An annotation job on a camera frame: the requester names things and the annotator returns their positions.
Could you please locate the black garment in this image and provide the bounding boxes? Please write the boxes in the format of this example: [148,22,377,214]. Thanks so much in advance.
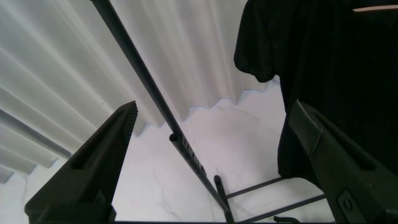
[233,0,398,189]

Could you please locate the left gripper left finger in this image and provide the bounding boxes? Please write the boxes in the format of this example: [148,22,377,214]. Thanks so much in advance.
[24,100,139,222]

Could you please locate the white curtain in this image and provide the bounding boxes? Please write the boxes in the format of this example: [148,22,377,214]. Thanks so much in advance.
[0,0,280,184]

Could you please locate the black clothes rack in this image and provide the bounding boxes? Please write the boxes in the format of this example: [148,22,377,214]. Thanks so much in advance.
[90,0,327,223]

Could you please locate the pink clothes hanger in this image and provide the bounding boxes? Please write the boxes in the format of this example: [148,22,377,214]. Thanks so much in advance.
[353,4,398,13]

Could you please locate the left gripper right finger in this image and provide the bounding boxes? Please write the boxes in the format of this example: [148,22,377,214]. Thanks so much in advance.
[287,99,398,222]

